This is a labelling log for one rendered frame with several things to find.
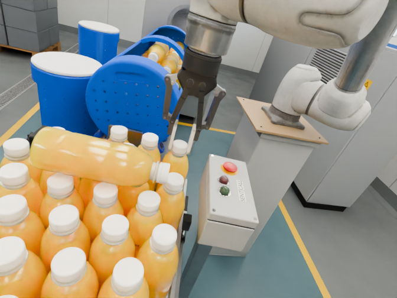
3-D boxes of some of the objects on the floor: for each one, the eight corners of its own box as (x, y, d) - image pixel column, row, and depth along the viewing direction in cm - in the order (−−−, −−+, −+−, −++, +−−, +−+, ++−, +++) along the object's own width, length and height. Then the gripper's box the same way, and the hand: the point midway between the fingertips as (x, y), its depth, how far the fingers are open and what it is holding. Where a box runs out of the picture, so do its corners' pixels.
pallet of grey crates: (61, 50, 412) (56, -34, 349) (40, 62, 347) (30, -37, 284) (-20, 32, 386) (-42, -62, 322) (-59, 42, 320) (-95, -74, 257)
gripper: (242, 58, 50) (211, 148, 63) (165, 35, 49) (149, 133, 61) (247, 67, 44) (211, 165, 57) (159, 42, 42) (142, 149, 55)
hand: (182, 137), depth 57 cm, fingers closed on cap, 4 cm apart
